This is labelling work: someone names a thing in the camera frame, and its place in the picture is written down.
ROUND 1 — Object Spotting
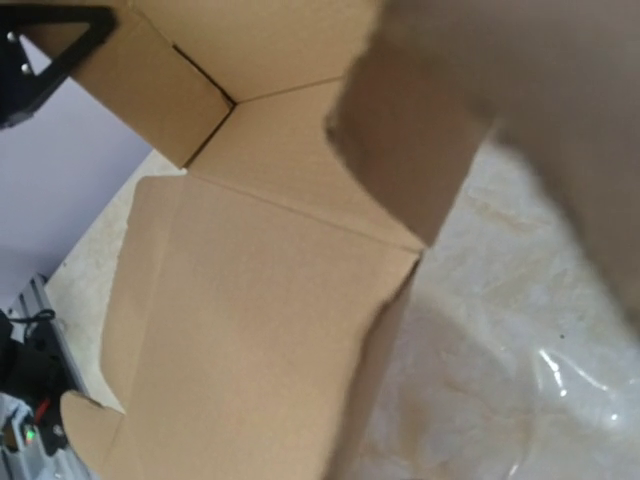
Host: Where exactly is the brown cardboard box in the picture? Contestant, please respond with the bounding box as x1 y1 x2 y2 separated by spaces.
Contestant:
62 1 639 479

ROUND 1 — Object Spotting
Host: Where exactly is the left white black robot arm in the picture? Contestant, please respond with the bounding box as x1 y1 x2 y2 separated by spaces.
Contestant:
1 309 77 406

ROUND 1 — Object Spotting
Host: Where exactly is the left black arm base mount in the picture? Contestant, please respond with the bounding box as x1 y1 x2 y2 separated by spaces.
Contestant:
1 394 68 456

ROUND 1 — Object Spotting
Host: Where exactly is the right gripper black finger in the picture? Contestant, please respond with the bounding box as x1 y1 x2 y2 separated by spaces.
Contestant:
1 3 116 128

